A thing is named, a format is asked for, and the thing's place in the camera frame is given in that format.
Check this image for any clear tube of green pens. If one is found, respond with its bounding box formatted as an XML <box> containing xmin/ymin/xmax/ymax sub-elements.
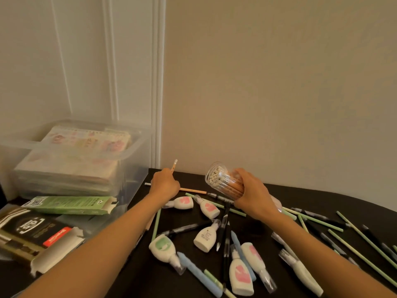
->
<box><xmin>204</xmin><ymin>161</ymin><xmax>283</xmax><ymax>211</ymax></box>

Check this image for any cluster of pencils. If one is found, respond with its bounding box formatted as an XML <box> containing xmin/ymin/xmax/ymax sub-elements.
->
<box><xmin>280</xmin><ymin>207</ymin><xmax>397</xmax><ymax>288</ymax></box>

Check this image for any clear plastic storage bin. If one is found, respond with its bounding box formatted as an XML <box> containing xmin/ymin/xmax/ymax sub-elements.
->
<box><xmin>0</xmin><ymin>119</ymin><xmax>153</xmax><ymax>214</ymax></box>

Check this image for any person's right hand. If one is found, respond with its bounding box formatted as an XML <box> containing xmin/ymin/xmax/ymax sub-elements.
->
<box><xmin>234</xmin><ymin>168</ymin><xmax>280</xmax><ymax>222</ymax></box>

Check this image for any white pink correction tape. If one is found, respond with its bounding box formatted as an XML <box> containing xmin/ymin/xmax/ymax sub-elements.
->
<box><xmin>229</xmin><ymin>245</ymin><xmax>255</xmax><ymax>297</ymax></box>
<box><xmin>241</xmin><ymin>242</ymin><xmax>277</xmax><ymax>294</ymax></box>
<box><xmin>162</xmin><ymin>196</ymin><xmax>194</xmax><ymax>211</ymax></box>
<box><xmin>194</xmin><ymin>195</ymin><xmax>221</xmax><ymax>220</ymax></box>

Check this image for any green pencil box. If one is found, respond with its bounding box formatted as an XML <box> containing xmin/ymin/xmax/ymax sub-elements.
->
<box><xmin>22</xmin><ymin>195</ymin><xmax>118</xmax><ymax>216</ymax></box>

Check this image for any black gold pen box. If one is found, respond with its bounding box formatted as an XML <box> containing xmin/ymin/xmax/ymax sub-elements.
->
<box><xmin>0</xmin><ymin>206</ymin><xmax>85</xmax><ymax>276</ymax></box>

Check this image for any bundle of wooden pencils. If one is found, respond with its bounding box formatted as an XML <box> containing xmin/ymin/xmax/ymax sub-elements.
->
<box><xmin>208</xmin><ymin>166</ymin><xmax>246</xmax><ymax>201</ymax></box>

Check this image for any person's right forearm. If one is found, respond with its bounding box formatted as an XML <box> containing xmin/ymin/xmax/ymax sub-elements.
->
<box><xmin>263</xmin><ymin>211</ymin><xmax>397</xmax><ymax>298</ymax></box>

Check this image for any person's left hand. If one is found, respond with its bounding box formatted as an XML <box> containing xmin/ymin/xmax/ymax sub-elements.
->
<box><xmin>148</xmin><ymin>168</ymin><xmax>181</xmax><ymax>204</ymax></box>

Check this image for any white green correction tape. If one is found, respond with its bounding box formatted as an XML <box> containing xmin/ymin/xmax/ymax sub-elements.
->
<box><xmin>278</xmin><ymin>248</ymin><xmax>324</xmax><ymax>298</ymax></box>
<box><xmin>271</xmin><ymin>232</ymin><xmax>300</xmax><ymax>261</ymax></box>

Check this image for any white printed correction tape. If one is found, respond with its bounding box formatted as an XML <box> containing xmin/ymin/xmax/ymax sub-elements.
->
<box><xmin>193</xmin><ymin>219</ymin><xmax>221</xmax><ymax>253</ymax></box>

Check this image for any person's left forearm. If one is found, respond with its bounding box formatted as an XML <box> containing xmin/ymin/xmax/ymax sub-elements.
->
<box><xmin>18</xmin><ymin>195</ymin><xmax>162</xmax><ymax>298</ymax></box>

